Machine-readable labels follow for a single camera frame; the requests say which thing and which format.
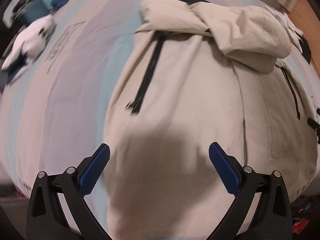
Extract beige and black jacket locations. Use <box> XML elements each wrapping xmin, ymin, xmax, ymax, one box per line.
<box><xmin>104</xmin><ymin>0</ymin><xmax>318</xmax><ymax>239</ymax></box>

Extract grey clothes pile on suitcase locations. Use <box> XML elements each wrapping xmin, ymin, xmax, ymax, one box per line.
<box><xmin>11</xmin><ymin>0</ymin><xmax>33</xmax><ymax>20</ymax></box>

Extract striped pastel bed sheet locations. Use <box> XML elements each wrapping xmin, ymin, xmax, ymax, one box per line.
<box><xmin>0</xmin><ymin>0</ymin><xmax>320</xmax><ymax>230</ymax></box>

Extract white printed folded t-shirt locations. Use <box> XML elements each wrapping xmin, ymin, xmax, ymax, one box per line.
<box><xmin>1</xmin><ymin>14</ymin><xmax>56</xmax><ymax>84</ymax></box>

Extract white and black crumpled garment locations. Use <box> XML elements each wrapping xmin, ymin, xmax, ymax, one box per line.
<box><xmin>265</xmin><ymin>5</ymin><xmax>311</xmax><ymax>64</ymax></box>

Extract teal hard-shell suitcase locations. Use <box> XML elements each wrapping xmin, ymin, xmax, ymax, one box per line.
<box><xmin>11</xmin><ymin>0</ymin><xmax>52</xmax><ymax>25</ymax></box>

